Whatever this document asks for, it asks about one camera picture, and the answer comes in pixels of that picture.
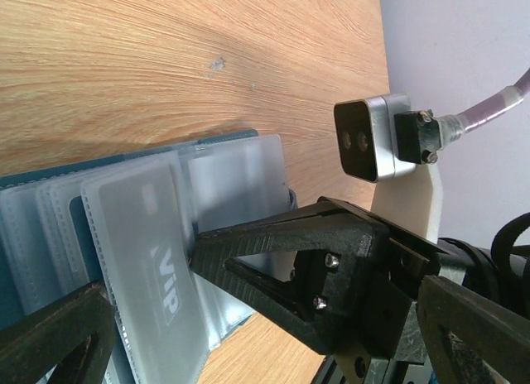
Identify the teal card holder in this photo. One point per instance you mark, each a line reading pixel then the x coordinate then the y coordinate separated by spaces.
pixel 47 249

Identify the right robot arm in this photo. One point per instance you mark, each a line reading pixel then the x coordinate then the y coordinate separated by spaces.
pixel 499 274

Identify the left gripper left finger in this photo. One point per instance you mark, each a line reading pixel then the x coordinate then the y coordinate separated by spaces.
pixel 71 338

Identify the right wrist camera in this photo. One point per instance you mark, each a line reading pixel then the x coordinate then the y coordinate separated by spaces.
pixel 381 137

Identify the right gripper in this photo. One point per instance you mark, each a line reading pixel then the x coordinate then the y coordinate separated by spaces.
pixel 314 270

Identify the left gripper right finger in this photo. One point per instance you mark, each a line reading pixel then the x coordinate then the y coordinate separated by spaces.
pixel 464 332

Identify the black VIP card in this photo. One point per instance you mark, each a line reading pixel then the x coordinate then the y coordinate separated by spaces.
pixel 135 223

